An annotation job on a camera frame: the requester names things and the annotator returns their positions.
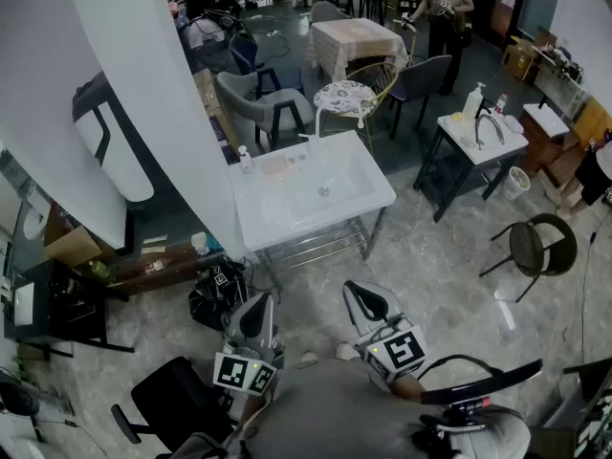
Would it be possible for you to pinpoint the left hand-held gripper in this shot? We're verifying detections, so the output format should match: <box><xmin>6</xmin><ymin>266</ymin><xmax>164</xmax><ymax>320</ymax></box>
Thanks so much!
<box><xmin>212</xmin><ymin>294</ymin><xmax>286</xmax><ymax>397</ymax></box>

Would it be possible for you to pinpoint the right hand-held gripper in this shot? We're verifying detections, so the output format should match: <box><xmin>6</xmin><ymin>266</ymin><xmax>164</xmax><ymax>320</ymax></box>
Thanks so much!
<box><xmin>342</xmin><ymin>280</ymin><xmax>429</xmax><ymax>384</ymax></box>

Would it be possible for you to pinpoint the person's right forearm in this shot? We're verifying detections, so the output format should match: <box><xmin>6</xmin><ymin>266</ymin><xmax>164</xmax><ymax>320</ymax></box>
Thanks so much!
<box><xmin>391</xmin><ymin>374</ymin><xmax>427</xmax><ymax>402</ymax></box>

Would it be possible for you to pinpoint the person's left forearm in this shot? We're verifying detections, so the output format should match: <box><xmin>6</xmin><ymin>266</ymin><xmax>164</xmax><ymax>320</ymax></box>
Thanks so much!
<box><xmin>238</xmin><ymin>392</ymin><xmax>273</xmax><ymax>427</ymax></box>

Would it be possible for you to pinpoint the black office chair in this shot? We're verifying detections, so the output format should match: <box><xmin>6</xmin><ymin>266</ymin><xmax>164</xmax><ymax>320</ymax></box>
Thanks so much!
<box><xmin>110</xmin><ymin>356</ymin><xmax>235</xmax><ymax>453</ymax></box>

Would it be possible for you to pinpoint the white sink with metal stand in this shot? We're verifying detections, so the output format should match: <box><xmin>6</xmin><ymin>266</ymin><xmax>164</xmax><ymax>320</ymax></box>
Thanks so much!
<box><xmin>228</xmin><ymin>129</ymin><xmax>398</xmax><ymax>281</ymax></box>

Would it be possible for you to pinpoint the black shoulder-mounted device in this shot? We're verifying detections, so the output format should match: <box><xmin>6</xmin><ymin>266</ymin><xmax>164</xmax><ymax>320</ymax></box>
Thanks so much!
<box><xmin>419</xmin><ymin>354</ymin><xmax>544</xmax><ymax>406</ymax></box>

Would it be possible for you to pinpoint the green bottle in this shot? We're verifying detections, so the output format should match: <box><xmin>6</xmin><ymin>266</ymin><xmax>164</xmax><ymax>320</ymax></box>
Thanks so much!
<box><xmin>88</xmin><ymin>259</ymin><xmax>116</xmax><ymax>284</ymax></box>

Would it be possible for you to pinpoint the black round-seat rattan chair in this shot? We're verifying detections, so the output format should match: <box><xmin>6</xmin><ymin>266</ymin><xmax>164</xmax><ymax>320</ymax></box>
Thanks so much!
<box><xmin>479</xmin><ymin>212</ymin><xmax>579</xmax><ymax>304</ymax></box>

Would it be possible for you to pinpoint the white waste bin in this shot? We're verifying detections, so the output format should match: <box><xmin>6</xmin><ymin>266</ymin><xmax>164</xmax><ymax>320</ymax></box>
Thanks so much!
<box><xmin>500</xmin><ymin>165</ymin><xmax>532</xmax><ymax>202</ymax></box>

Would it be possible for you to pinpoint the white sink with black stand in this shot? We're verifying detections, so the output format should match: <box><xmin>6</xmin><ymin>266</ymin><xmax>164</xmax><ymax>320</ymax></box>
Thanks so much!
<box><xmin>413</xmin><ymin>110</ymin><xmax>530</xmax><ymax>224</ymax></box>

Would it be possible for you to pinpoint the black metal stand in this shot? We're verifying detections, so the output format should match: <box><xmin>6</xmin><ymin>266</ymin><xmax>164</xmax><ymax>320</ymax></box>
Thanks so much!
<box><xmin>3</xmin><ymin>260</ymin><xmax>135</xmax><ymax>358</ymax></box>

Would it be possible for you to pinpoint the white curved faucet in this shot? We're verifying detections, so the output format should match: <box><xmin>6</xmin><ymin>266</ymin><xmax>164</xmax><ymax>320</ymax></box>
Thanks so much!
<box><xmin>298</xmin><ymin>104</ymin><xmax>365</xmax><ymax>157</ymax></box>

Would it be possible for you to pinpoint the small brown cardboard box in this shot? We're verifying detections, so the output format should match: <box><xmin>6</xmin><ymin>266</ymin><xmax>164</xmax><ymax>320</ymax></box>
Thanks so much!
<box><xmin>45</xmin><ymin>225</ymin><xmax>104</xmax><ymax>270</ymax></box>

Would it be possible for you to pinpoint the round floral seat cushion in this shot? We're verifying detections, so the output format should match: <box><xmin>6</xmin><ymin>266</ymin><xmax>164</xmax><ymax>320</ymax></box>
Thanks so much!
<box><xmin>314</xmin><ymin>79</ymin><xmax>379</xmax><ymax>114</ymax></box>

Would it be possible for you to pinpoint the grey armchair with black legs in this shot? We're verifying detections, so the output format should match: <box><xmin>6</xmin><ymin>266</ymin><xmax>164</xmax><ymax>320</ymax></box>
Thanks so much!
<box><xmin>214</xmin><ymin>70</ymin><xmax>315</xmax><ymax>152</ymax></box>

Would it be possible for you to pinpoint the curved metal faucet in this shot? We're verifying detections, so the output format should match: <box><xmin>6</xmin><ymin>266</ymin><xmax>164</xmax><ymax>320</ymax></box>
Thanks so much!
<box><xmin>473</xmin><ymin>112</ymin><xmax>506</xmax><ymax>151</ymax></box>

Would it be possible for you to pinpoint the tall white pump bottle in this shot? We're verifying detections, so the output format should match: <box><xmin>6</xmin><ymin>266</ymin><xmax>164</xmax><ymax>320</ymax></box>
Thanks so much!
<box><xmin>462</xmin><ymin>81</ymin><xmax>487</xmax><ymax>119</ymax></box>

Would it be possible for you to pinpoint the large flat cardboard box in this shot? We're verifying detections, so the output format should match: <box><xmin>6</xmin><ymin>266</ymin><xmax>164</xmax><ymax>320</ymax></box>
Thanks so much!
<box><xmin>193</xmin><ymin>68</ymin><xmax>240</xmax><ymax>162</ymax></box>

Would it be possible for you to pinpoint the dark grey chair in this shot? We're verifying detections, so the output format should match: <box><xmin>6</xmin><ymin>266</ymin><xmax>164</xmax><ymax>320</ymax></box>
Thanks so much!
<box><xmin>387</xmin><ymin>54</ymin><xmax>454</xmax><ymax>141</ymax></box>

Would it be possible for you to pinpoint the wooden cabinet with white top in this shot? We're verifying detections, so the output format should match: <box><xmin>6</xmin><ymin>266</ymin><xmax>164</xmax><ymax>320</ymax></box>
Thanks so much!
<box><xmin>520</xmin><ymin>102</ymin><xmax>587</xmax><ymax>186</ymax></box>

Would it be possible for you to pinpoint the blue upholstered chair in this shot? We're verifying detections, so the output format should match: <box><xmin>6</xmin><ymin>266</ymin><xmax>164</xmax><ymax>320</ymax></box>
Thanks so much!
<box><xmin>228</xmin><ymin>33</ymin><xmax>305</xmax><ymax>99</ymax></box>

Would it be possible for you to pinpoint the table with checked tablecloth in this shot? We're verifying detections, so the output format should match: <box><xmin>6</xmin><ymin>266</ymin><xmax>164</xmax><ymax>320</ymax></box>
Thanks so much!
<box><xmin>309</xmin><ymin>16</ymin><xmax>410</xmax><ymax>83</ymax></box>

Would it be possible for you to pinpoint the yellow cardboard box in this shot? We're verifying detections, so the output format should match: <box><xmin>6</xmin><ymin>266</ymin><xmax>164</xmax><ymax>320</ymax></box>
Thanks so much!
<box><xmin>501</xmin><ymin>35</ymin><xmax>541</xmax><ymax>80</ymax></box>

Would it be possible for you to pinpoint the light grey chair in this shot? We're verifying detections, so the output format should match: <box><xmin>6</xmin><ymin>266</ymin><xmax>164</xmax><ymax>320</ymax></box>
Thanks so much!
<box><xmin>309</xmin><ymin>0</ymin><xmax>353</xmax><ymax>26</ymax></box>

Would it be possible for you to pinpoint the black bag with cables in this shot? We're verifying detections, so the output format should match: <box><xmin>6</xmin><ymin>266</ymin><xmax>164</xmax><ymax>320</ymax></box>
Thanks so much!
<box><xmin>188</xmin><ymin>261</ymin><xmax>250</xmax><ymax>332</ymax></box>

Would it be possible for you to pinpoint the gold wire chair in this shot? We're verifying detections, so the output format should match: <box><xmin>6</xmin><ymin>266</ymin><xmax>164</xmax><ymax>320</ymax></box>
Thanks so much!
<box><xmin>324</xmin><ymin>61</ymin><xmax>401</xmax><ymax>155</ymax></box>

